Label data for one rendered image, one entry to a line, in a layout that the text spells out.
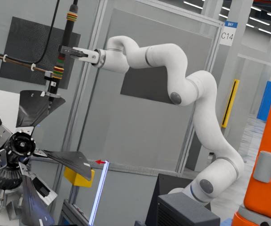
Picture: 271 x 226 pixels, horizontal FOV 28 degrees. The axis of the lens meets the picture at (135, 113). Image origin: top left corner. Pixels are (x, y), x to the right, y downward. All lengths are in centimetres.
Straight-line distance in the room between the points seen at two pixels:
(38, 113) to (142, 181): 126
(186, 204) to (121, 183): 153
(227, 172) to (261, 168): 359
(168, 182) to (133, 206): 101
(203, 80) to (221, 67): 682
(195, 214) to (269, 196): 401
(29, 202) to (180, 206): 66
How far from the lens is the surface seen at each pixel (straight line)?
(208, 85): 220
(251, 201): 596
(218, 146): 225
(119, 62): 244
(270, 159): 582
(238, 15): 902
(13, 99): 278
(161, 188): 259
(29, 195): 231
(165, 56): 218
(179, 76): 213
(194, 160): 914
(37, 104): 255
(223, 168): 225
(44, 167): 326
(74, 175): 280
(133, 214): 363
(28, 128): 245
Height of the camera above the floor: 175
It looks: 7 degrees down
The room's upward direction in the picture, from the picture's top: 15 degrees clockwise
